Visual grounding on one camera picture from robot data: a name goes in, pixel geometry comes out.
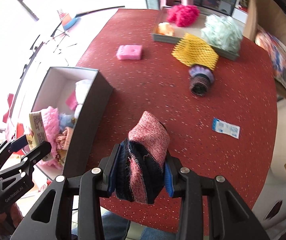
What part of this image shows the cream cartoon box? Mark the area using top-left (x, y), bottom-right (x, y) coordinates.
top-left (27, 111), bottom-right (49, 157)

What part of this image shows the pink navy striped sock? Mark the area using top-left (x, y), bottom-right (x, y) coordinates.
top-left (115, 111), bottom-right (170, 204)

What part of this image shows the pink yellow knitted item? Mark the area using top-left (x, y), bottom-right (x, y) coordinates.
top-left (55, 127), bottom-right (73, 151)

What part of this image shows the pink fluffy yarn ball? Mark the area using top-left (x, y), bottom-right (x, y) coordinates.
top-left (40, 106), bottom-right (63, 170)

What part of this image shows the pink foam sponge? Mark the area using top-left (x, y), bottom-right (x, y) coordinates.
top-left (65, 90), bottom-right (78, 111)

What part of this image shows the person's left hand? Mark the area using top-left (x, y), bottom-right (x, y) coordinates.
top-left (0, 203), bottom-right (23, 236)

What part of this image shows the red plastic stool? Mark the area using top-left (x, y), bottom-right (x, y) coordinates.
top-left (2, 93), bottom-right (25, 141)

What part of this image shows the large grey storage box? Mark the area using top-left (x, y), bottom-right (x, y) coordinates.
top-left (31, 67), bottom-right (113, 180)

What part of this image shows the light blue fluffy item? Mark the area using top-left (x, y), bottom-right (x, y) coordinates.
top-left (58, 113), bottom-right (77, 132)

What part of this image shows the blue white wipe packet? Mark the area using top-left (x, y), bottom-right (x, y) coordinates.
top-left (212, 118), bottom-right (241, 139)

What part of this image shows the red table cloth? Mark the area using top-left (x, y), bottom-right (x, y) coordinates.
top-left (75, 8), bottom-right (279, 235)

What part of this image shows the pink foam block on table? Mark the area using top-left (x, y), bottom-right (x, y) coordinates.
top-left (116, 44), bottom-right (143, 60)

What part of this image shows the yellow foam net sleeve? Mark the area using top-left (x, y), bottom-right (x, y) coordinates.
top-left (171, 33), bottom-right (219, 71)

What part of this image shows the orange fabric flower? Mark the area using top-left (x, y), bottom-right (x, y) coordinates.
top-left (157, 22), bottom-right (174, 36)

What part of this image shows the patterned cushion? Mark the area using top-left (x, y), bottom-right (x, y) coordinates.
top-left (254, 28), bottom-right (286, 95)

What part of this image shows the mint green mesh pouf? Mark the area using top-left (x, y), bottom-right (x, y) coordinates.
top-left (201, 14), bottom-right (243, 54)

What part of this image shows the magenta fluffy item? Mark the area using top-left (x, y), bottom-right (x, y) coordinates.
top-left (167, 5), bottom-right (200, 27)

